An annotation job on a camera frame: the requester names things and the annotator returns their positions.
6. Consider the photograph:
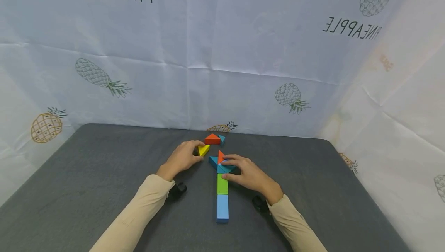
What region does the person's left hand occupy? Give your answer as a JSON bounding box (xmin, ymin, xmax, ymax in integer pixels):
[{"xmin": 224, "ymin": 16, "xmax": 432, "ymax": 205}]
[{"xmin": 156, "ymin": 140, "xmax": 206, "ymax": 182}]

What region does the person's right hand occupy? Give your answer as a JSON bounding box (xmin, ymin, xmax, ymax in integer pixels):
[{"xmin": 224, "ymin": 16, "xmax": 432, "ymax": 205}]
[{"xmin": 221, "ymin": 154, "xmax": 284, "ymax": 206}]

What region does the person's left forearm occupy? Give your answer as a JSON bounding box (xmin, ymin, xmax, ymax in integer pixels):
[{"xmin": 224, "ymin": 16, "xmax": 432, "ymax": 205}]
[{"xmin": 90, "ymin": 174, "xmax": 175, "ymax": 252}]

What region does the person's right forearm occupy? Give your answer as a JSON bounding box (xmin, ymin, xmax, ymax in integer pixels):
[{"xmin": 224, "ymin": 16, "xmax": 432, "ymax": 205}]
[{"xmin": 268, "ymin": 194, "xmax": 328, "ymax": 252}]

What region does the green rectangular block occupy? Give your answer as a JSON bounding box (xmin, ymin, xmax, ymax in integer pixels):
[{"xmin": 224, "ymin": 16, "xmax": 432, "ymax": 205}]
[{"xmin": 217, "ymin": 173, "xmax": 229, "ymax": 195}]

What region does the light blue rectangular block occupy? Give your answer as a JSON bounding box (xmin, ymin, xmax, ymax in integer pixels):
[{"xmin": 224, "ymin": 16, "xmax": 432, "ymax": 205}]
[{"xmin": 216, "ymin": 194, "xmax": 229, "ymax": 223}]

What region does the black wrist band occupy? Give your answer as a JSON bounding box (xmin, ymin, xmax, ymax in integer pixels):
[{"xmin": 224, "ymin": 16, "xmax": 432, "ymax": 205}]
[
  {"xmin": 252, "ymin": 195, "xmax": 271, "ymax": 216},
  {"xmin": 168, "ymin": 182, "xmax": 188, "ymax": 201}
]

